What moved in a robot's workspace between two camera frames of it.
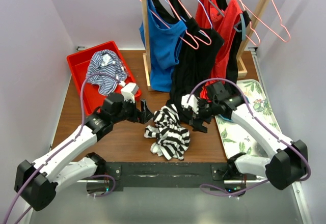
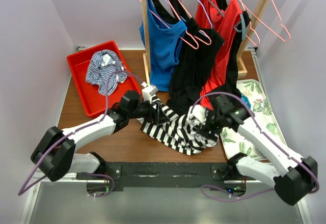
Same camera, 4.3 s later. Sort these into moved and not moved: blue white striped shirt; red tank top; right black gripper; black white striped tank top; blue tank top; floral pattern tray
Moved: right black gripper; black white striped tank top
Not moved: floral pattern tray; red tank top; blue white striped shirt; blue tank top
